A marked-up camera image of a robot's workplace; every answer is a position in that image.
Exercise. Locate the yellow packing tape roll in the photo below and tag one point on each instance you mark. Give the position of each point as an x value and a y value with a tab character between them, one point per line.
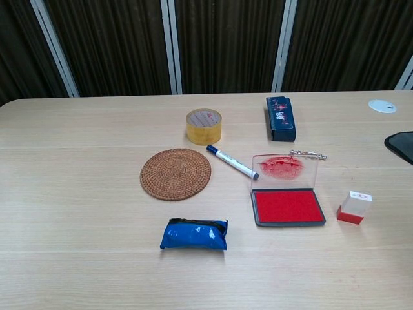
204	132

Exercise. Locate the white marker pen blue cap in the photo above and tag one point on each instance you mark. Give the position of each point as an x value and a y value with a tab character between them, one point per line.
230	160

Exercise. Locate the round woven rattan coaster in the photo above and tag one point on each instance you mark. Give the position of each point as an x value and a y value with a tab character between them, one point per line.
175	174

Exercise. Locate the dark blue printed box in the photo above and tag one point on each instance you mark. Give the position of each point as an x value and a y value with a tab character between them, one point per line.
281	119

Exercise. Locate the blue plastic packet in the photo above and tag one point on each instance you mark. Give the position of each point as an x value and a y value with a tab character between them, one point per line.
193	237

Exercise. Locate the red ink pad clear lid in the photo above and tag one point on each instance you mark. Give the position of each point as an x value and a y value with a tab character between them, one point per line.
287	206

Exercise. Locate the black curtain panel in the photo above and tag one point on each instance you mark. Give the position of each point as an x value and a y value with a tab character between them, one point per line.
348	42
229	45
22	48
113	45

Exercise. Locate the grey cloth black trim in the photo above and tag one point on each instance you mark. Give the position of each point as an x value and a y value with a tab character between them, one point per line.
401	147

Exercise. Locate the silver partition frame post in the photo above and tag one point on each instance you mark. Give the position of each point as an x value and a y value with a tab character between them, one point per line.
284	45
55	48
172	48
406	76

